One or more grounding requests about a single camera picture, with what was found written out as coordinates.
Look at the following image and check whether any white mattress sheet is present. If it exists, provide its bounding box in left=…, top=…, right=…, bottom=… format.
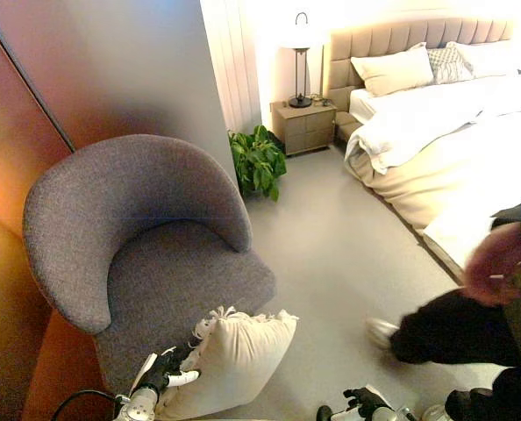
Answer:
left=347, top=87, right=379, bottom=126

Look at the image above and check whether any beige tufted headboard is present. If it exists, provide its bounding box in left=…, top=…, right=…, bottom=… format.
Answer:
left=321, top=17, right=518, bottom=111

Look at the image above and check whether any grey patterned cushion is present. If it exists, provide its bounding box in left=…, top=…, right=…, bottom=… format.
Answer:
left=426, top=45, right=475, bottom=85

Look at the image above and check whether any white duvet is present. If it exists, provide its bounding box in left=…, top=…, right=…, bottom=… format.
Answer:
left=344, top=72, right=521, bottom=175

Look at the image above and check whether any green leafy potted plant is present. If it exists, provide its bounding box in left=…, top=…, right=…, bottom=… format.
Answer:
left=227, top=125, right=289, bottom=203

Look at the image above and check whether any beige wooden nightstand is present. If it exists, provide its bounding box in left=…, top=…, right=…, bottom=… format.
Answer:
left=270, top=99, right=339, bottom=157

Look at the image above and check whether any white bed pillow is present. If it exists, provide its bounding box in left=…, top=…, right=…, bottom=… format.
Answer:
left=445, top=40, right=521, bottom=80

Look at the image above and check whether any plain beige bed pillow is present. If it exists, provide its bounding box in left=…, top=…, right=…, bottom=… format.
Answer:
left=350, top=42, right=435, bottom=97

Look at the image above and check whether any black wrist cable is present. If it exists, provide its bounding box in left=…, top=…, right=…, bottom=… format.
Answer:
left=52, top=389, right=122, bottom=421

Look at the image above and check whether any white sneaker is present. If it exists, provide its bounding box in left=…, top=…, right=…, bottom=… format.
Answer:
left=365, top=318, right=402, bottom=350

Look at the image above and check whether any black table lamp white shade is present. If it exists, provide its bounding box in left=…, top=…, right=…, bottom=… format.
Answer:
left=278, top=11, right=327, bottom=110

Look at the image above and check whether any grey fabric tub armchair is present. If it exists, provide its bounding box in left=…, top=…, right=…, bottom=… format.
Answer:
left=22, top=133, right=278, bottom=396

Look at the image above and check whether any beige bedspread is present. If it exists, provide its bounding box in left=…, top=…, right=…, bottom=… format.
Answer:
left=346, top=122, right=521, bottom=230

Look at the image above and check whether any beige fringed throw pillow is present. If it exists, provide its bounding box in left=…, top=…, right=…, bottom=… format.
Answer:
left=154, top=305, right=300, bottom=420

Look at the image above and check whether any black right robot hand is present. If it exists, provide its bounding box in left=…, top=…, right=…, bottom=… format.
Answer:
left=334, top=385, right=392, bottom=420

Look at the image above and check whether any person in dark clothes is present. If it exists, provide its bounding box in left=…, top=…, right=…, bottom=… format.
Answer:
left=390, top=183, right=521, bottom=421

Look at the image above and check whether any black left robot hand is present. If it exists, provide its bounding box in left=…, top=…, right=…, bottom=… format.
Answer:
left=128, top=344, right=200, bottom=397

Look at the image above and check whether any white textured blanket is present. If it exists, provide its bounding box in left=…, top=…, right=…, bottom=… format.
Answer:
left=422, top=210, right=510, bottom=271

